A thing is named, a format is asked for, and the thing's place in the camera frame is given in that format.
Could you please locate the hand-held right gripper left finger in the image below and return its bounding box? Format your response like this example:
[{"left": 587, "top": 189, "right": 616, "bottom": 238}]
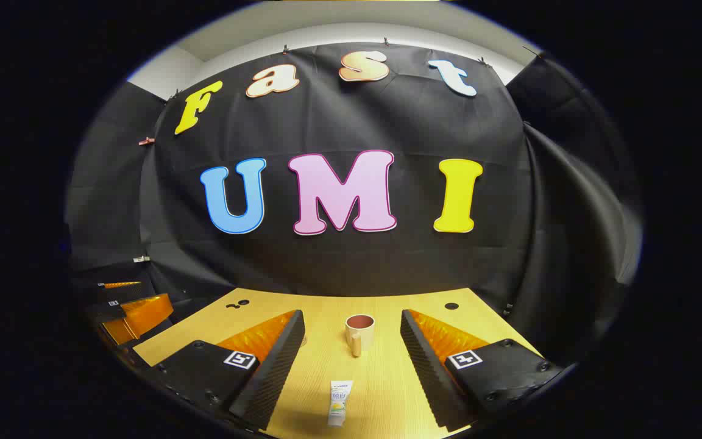
[{"left": 152, "top": 309, "right": 307, "bottom": 432}]

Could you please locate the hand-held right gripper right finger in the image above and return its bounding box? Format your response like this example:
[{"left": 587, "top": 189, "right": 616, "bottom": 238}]
[{"left": 400, "top": 309, "right": 566, "bottom": 432}]

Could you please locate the white toothpaste tube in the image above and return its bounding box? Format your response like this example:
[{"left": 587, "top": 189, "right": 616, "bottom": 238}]
[{"left": 327, "top": 380, "right": 355, "bottom": 427}]

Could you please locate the beige cup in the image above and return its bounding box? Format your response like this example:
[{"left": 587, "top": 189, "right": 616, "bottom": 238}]
[{"left": 345, "top": 314, "right": 376, "bottom": 357}]

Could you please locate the wooden desktop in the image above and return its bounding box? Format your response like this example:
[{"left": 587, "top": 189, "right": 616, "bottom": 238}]
[{"left": 133, "top": 288, "right": 544, "bottom": 439}]

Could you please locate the black backdrop cloth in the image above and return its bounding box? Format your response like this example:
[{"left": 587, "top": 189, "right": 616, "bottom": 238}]
[{"left": 65, "top": 41, "right": 644, "bottom": 366}]

